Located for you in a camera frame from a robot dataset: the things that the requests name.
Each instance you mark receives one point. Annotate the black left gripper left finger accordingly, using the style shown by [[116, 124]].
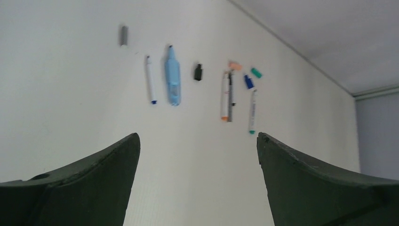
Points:
[[93, 191]]

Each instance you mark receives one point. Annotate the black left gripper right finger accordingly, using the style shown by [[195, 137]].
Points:
[[305, 191]]

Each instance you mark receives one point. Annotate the blue pen cap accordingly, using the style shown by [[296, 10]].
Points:
[[248, 81]]

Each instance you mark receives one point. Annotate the white pen blue end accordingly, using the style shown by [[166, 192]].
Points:
[[150, 80]]

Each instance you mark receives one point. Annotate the white pen green end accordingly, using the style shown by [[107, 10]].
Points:
[[252, 129]]

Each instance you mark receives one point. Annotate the black checkered pen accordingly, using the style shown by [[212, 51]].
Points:
[[230, 97]]

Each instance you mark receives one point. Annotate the green pen cap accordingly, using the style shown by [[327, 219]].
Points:
[[256, 72]]

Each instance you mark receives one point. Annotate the white pen orange end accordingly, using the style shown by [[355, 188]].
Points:
[[224, 97]]

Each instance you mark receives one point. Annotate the light blue correction tape pen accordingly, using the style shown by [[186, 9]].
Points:
[[173, 78]]

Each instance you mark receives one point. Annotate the black pen cap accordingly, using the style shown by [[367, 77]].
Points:
[[198, 72]]

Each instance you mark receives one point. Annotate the grey pen cap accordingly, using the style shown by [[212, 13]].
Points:
[[124, 36]]

